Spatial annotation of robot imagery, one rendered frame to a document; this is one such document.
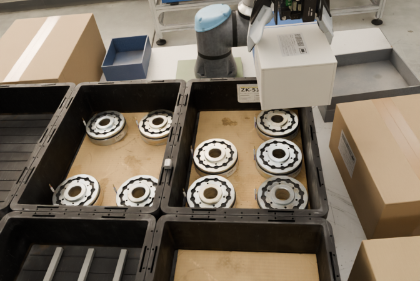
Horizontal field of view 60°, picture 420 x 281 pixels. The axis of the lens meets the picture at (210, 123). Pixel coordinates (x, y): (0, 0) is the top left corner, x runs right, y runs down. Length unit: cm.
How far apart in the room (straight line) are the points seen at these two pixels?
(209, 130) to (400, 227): 48
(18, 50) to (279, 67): 98
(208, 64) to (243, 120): 33
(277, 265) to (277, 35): 42
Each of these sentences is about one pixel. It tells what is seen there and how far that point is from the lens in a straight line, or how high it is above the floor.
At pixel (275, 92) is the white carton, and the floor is 109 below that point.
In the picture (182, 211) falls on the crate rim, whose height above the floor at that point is 93.
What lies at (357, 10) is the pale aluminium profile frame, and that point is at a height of 13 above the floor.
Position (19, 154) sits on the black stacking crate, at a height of 83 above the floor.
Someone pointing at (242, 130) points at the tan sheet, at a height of 83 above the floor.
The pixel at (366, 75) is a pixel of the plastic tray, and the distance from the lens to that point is 126.
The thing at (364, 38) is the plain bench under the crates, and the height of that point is 70.
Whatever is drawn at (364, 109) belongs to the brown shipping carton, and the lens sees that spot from 97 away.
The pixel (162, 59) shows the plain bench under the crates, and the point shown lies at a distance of 147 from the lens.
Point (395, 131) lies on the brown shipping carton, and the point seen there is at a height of 86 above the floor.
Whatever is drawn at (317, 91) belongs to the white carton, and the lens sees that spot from 65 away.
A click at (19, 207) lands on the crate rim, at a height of 93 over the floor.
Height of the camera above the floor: 149
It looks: 44 degrees down
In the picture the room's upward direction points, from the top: 8 degrees counter-clockwise
